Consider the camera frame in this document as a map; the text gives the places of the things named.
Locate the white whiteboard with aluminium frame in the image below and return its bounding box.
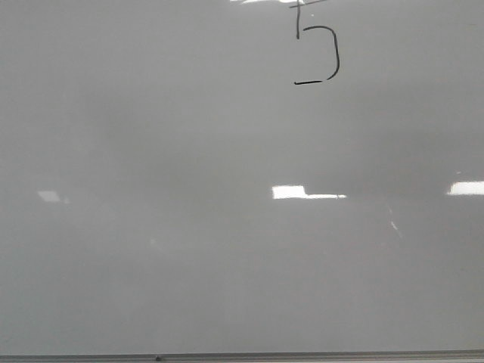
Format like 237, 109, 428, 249
1, 1, 483, 355

